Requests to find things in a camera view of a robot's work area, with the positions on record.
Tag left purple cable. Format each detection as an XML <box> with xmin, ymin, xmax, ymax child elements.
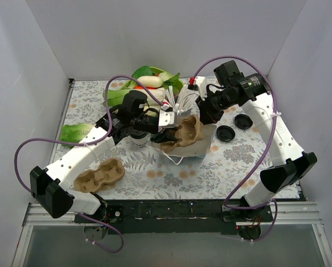
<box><xmin>14</xmin><ymin>75</ymin><xmax>171</xmax><ymax>253</ymax></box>

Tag white wrapped straws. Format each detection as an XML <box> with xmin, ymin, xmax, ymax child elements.
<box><xmin>165</xmin><ymin>85</ymin><xmax>199</xmax><ymax>116</ymax></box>

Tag aluminium frame rail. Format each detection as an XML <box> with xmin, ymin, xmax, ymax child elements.
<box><xmin>13</xmin><ymin>201</ymin><xmax>332</xmax><ymax>266</ymax></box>

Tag white radish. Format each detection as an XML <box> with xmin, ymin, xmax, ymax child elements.
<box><xmin>138</xmin><ymin>76</ymin><xmax>163</xmax><ymax>88</ymax></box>

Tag brown pulp cup carrier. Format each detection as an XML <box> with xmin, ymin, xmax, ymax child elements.
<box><xmin>160</xmin><ymin>115</ymin><xmax>204</xmax><ymax>153</ymax></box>
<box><xmin>74</xmin><ymin>158</ymin><xmax>125</xmax><ymax>193</ymax></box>

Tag purple cable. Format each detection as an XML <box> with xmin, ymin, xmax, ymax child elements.
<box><xmin>14</xmin><ymin>75</ymin><xmax>171</xmax><ymax>253</ymax></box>
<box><xmin>192</xmin><ymin>55</ymin><xmax>279</xmax><ymax>241</ymax></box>

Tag long green napa cabbage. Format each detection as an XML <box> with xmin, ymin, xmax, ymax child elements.
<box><xmin>107</xmin><ymin>89</ymin><xmax>131</xmax><ymax>107</ymax></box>

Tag green bok choy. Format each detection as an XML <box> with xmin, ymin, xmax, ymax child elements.
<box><xmin>131</xmin><ymin>66</ymin><xmax>154</xmax><ymax>80</ymax></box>

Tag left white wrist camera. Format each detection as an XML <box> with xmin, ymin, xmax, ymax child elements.
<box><xmin>158</xmin><ymin>107</ymin><xmax>177</xmax><ymax>130</ymax></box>

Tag white paper bag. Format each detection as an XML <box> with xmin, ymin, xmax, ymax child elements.
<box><xmin>151</xmin><ymin>124</ymin><xmax>217</xmax><ymax>165</ymax></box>

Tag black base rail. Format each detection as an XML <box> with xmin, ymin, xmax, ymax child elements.
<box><xmin>74</xmin><ymin>199</ymin><xmax>275</xmax><ymax>235</ymax></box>

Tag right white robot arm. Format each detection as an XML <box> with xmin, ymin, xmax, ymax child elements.
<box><xmin>196</xmin><ymin>56</ymin><xmax>317</xmax><ymax>221</ymax></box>

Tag small bok choy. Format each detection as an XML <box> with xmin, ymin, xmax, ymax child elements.
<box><xmin>158</xmin><ymin>72</ymin><xmax>183</xmax><ymax>91</ymax></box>

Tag white paper coffee cup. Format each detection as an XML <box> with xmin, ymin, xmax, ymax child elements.
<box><xmin>130</xmin><ymin>132</ymin><xmax>149</xmax><ymax>147</ymax></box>

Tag black coffee lid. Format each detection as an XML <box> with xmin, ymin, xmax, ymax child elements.
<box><xmin>234</xmin><ymin>114</ymin><xmax>253</xmax><ymax>130</ymax></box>
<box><xmin>216</xmin><ymin>125</ymin><xmax>236</xmax><ymax>142</ymax></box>

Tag green plastic basket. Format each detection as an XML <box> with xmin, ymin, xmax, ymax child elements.
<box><xmin>126</xmin><ymin>66</ymin><xmax>184</xmax><ymax>95</ymax></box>

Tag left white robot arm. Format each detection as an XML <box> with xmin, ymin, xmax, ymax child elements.
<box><xmin>30</xmin><ymin>90</ymin><xmax>178</xmax><ymax>223</ymax></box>

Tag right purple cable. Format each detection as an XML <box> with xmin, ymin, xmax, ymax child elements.
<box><xmin>192</xmin><ymin>55</ymin><xmax>279</xmax><ymax>241</ymax></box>

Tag floral table mat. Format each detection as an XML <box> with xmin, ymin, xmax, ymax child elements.
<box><xmin>62</xmin><ymin>81</ymin><xmax>272</xmax><ymax>200</ymax></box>

